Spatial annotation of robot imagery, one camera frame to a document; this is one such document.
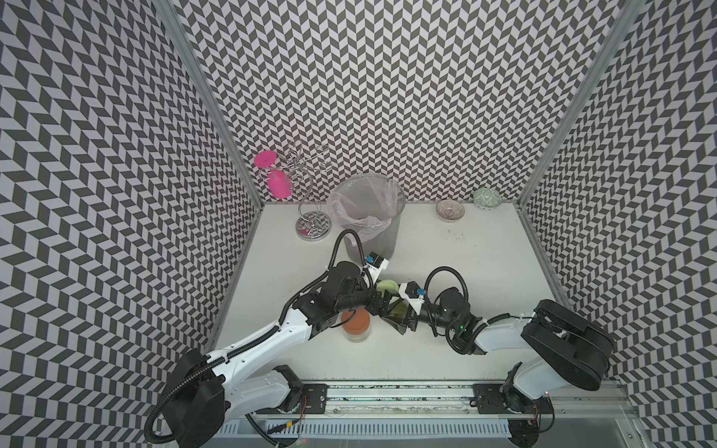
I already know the light green jar lid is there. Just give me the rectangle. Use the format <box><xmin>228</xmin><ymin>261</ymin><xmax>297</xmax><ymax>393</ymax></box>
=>
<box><xmin>375</xmin><ymin>279</ymin><xmax>399</xmax><ymax>295</ymax></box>

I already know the grey mesh waste bin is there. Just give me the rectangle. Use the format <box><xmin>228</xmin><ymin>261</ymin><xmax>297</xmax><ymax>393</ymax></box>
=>
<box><xmin>329</xmin><ymin>172</ymin><xmax>406</xmax><ymax>267</ymax></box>

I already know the glass jar with mung beans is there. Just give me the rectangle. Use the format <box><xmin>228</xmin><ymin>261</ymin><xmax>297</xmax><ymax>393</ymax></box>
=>
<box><xmin>387</xmin><ymin>299</ymin><xmax>412</xmax><ymax>322</ymax></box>

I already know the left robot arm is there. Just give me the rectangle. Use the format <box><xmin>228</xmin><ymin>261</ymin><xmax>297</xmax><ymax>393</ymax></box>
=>
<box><xmin>143</xmin><ymin>253</ymin><xmax>389</xmax><ymax>447</ymax></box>

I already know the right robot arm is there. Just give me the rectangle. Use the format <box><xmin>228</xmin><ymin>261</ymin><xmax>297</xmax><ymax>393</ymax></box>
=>
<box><xmin>371</xmin><ymin>283</ymin><xmax>614</xmax><ymax>414</ymax></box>

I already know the clear plastic bin liner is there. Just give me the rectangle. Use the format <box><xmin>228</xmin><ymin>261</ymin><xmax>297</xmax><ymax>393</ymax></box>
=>
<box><xmin>327</xmin><ymin>172</ymin><xmax>405</xmax><ymax>243</ymax></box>

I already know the red striped ceramic bowl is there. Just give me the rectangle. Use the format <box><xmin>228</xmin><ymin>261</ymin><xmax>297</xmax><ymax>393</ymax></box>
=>
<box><xmin>436</xmin><ymin>199</ymin><xmax>465</xmax><ymax>223</ymax></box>

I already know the green patterned ceramic bowl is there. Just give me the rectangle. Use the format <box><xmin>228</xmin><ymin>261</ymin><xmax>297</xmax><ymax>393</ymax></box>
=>
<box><xmin>472</xmin><ymin>188</ymin><xmax>503</xmax><ymax>210</ymax></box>

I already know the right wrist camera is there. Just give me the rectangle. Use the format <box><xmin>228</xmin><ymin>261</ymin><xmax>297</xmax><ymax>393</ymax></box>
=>
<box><xmin>399</xmin><ymin>281</ymin><xmax>425</xmax><ymax>310</ymax></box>

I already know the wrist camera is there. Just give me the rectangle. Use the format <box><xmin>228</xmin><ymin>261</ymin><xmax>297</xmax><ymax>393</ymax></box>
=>
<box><xmin>399</xmin><ymin>281</ymin><xmax>425</xmax><ymax>310</ymax></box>
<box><xmin>367</xmin><ymin>252</ymin><xmax>389</xmax><ymax>278</ymax></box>

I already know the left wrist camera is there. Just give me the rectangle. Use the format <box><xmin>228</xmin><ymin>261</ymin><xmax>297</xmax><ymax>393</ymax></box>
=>
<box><xmin>367</xmin><ymin>252</ymin><xmax>389</xmax><ymax>278</ymax></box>

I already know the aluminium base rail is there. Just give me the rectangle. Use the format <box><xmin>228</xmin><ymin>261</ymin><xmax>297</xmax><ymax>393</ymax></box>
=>
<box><xmin>207</xmin><ymin>381</ymin><xmax>651</xmax><ymax>447</ymax></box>

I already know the wire stand with pink discs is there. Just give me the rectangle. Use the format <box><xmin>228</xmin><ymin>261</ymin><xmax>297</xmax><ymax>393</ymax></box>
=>
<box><xmin>253</xmin><ymin>142</ymin><xmax>332</xmax><ymax>242</ymax></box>

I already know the aluminium corner frame post left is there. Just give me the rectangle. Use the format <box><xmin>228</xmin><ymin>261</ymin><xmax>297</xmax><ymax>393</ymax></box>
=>
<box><xmin>152</xmin><ymin>0</ymin><xmax>263</xmax><ymax>209</ymax></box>

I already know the aluminium corner frame post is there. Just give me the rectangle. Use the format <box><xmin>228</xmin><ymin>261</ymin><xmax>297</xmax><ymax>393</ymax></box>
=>
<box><xmin>515</xmin><ymin>1</ymin><xmax>646</xmax><ymax>209</ymax></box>
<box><xmin>152</xmin><ymin>0</ymin><xmax>263</xmax><ymax>209</ymax></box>

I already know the aluminium corner frame post right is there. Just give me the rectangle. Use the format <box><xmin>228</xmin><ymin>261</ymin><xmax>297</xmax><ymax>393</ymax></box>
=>
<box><xmin>515</xmin><ymin>1</ymin><xmax>646</xmax><ymax>209</ymax></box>

